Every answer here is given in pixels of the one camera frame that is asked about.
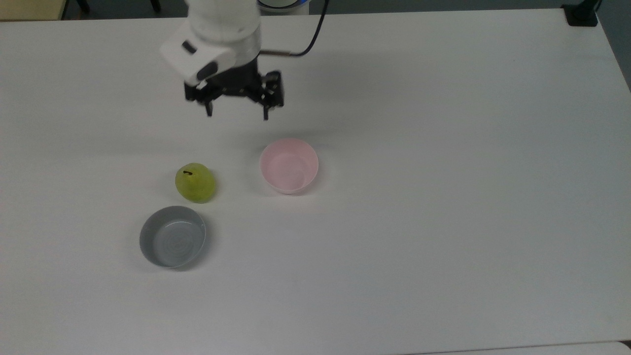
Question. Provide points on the grey bowl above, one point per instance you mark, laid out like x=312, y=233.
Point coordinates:
x=172, y=239

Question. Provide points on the black camera stand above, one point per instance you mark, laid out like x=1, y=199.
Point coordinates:
x=581, y=15

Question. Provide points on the green pear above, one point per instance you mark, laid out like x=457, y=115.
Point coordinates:
x=195, y=185

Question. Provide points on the beige wooden board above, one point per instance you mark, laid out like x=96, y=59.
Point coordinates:
x=29, y=9

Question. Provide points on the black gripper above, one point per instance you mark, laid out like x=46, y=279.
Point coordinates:
x=236, y=81

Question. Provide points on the black chair leg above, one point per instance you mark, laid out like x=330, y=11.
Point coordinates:
x=155, y=5
x=83, y=5

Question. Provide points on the pink bowl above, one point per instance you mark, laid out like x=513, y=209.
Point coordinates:
x=288, y=167

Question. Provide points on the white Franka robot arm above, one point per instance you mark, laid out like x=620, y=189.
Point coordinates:
x=222, y=24

